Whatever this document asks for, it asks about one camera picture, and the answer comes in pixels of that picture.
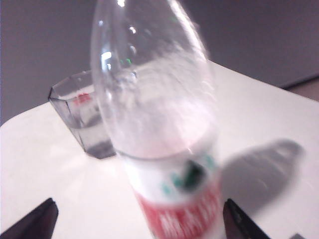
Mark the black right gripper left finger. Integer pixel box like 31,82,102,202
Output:
0,197,60,239

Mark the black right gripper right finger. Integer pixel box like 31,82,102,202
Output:
222,198,273,239

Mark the clear faceted glass mug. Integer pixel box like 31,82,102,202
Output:
48,70,118,160

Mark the clear water bottle red label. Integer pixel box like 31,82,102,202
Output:
90,0,227,239

